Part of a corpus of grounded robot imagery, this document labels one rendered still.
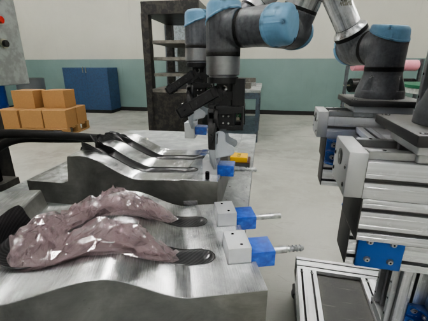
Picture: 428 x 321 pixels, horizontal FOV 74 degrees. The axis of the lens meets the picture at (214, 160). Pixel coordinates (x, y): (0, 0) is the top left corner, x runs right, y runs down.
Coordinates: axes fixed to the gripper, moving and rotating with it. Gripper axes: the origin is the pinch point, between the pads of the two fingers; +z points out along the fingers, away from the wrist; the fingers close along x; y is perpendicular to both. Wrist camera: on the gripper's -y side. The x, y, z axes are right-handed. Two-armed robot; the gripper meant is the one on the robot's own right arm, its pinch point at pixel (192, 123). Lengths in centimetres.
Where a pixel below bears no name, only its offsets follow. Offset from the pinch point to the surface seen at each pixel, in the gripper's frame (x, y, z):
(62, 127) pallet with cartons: 326, -304, 78
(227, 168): -31.3, 16.0, 4.5
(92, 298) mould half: -71, 4, 8
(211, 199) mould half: -36.1, 13.1, 10.7
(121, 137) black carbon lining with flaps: -16.8, -18.2, 1.6
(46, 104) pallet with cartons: 345, -342, 43
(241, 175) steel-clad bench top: -8.2, 17.9, 15.1
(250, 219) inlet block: -47, 23, 9
